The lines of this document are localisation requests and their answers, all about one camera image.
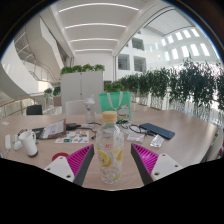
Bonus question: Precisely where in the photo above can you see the green plants atop cabinet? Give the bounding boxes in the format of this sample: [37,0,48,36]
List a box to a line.
[59,63,106,75]

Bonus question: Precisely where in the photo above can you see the low green potted plant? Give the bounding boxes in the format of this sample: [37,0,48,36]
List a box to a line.
[103,81,125,93]

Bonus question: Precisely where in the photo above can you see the row of tall green plants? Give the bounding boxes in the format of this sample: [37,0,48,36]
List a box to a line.
[114,59,224,116]

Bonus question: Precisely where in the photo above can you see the green tote bag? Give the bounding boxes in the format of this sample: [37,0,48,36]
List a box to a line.
[98,90,132,123]

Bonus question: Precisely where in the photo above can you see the black notebook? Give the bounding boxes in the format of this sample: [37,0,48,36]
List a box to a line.
[31,126,44,140]

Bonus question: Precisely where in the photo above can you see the planter box with green plants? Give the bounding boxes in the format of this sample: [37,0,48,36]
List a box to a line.
[43,85,63,108]

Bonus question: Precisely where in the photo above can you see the white cabinet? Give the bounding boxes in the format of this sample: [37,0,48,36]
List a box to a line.
[60,70,105,114]

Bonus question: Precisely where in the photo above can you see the clear lemon drink bottle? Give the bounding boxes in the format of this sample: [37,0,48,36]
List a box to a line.
[95,110,125,185]

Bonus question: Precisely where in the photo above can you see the clear plastic wrapper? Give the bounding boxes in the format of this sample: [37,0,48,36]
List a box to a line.
[149,134,165,149]
[126,132,146,144]

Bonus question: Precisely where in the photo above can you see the white cup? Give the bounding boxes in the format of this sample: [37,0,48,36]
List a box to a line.
[18,130,39,158]

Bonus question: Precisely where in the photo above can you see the white chair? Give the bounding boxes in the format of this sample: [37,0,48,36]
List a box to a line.
[64,99,88,116]

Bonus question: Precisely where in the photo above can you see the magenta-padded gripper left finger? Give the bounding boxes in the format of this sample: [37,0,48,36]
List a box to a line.
[43,143,95,187]

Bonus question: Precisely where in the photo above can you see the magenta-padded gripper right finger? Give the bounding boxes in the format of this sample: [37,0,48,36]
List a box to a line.
[130,143,184,186]

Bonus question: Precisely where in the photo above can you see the black chair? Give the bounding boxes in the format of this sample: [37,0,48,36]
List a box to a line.
[25,104,44,116]

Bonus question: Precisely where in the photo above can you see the black tangled cables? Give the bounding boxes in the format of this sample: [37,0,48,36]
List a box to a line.
[116,120,155,138]

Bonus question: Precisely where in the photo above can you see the clear shaker bottle white lid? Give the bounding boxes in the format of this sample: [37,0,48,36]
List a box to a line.
[83,94,97,124]

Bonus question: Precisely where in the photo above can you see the black power adapter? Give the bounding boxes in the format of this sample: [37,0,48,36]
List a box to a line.
[65,122,81,131]

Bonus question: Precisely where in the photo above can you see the ceiling light strips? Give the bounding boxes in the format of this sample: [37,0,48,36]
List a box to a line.
[58,2,140,54]

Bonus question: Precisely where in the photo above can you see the dark blue flat keyboard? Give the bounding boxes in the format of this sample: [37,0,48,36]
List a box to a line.
[138,122,176,140]

